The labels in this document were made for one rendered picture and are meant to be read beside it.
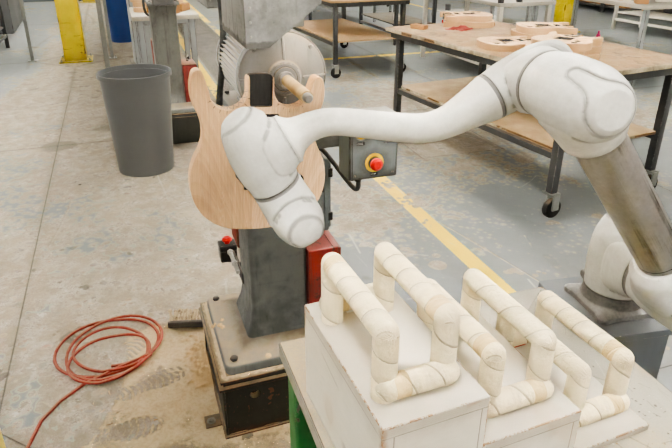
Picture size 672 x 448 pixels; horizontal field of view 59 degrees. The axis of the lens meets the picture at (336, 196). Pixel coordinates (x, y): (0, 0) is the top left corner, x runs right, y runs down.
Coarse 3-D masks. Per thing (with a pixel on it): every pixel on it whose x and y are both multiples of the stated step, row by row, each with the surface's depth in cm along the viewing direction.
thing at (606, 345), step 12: (540, 300) 103; (552, 300) 101; (552, 312) 101; (564, 312) 98; (576, 312) 97; (564, 324) 98; (576, 324) 96; (588, 324) 95; (588, 336) 93; (600, 336) 92; (600, 348) 91; (612, 348) 90; (624, 348) 89; (612, 360) 89; (624, 360) 88
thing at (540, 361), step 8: (536, 344) 80; (536, 352) 80; (544, 352) 80; (552, 352) 80; (528, 360) 83; (536, 360) 81; (544, 360) 80; (552, 360) 81; (528, 368) 82; (536, 368) 81; (544, 368) 81; (528, 376) 83; (536, 376) 82; (544, 376) 81
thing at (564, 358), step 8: (560, 344) 90; (560, 352) 89; (568, 352) 88; (560, 360) 88; (568, 360) 87; (576, 360) 87; (560, 368) 88; (568, 368) 87; (576, 368) 86; (584, 368) 85; (576, 376) 86; (584, 376) 85
